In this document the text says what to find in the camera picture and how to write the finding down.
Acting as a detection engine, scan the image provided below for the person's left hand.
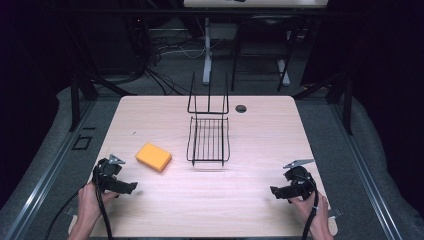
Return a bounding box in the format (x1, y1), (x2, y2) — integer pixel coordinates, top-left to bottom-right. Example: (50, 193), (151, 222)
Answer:
(77, 181), (120, 225)

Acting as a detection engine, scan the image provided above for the person's right hand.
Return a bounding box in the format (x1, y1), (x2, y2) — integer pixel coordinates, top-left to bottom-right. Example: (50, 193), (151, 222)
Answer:
(287, 189), (330, 232)

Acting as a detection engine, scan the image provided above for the aluminium floor rail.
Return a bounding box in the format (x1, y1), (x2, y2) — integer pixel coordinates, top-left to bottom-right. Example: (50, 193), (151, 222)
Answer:
(3, 99), (96, 240)
(329, 99), (404, 240)

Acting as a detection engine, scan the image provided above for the black frame post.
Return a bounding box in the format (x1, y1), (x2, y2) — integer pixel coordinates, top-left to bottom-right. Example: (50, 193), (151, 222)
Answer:
(293, 69), (354, 136)
(69, 71), (100, 132)

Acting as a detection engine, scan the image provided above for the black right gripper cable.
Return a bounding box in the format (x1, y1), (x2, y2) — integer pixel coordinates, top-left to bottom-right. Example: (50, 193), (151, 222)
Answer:
(293, 173), (320, 240)

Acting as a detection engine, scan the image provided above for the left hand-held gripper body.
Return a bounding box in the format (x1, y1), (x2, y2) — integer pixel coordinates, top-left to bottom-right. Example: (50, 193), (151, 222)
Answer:
(92, 153), (127, 194)

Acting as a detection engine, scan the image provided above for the black wire rack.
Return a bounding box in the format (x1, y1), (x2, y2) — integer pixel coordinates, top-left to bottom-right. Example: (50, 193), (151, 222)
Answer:
(185, 71), (232, 167)

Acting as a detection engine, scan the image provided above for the orange sponge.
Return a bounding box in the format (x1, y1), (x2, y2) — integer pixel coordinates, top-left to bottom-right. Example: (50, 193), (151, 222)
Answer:
(134, 142), (173, 173)

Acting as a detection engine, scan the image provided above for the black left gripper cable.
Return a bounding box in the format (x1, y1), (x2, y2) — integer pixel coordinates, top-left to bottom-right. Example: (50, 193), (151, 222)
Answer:
(44, 159), (115, 240)

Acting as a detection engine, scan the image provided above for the bundle of floor cables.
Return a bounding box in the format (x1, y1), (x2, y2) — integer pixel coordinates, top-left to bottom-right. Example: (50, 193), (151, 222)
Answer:
(123, 16), (214, 97)

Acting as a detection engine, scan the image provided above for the white desk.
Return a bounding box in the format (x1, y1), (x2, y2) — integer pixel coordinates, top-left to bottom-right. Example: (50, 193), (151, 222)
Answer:
(182, 0), (330, 86)

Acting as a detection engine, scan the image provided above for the black metal stool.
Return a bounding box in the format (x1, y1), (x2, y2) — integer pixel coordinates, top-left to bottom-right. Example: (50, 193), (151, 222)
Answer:
(230, 14), (299, 93)

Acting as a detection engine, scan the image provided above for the black tape square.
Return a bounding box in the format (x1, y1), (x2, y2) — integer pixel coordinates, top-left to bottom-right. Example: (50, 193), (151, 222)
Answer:
(71, 134), (93, 151)

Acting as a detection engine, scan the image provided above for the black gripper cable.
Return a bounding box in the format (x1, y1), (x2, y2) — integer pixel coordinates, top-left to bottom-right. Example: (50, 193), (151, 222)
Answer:
(44, 159), (115, 240)
(293, 173), (320, 240)

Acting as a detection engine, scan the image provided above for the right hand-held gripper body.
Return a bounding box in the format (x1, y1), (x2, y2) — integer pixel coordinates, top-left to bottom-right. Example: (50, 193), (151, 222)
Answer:
(282, 158), (316, 202)

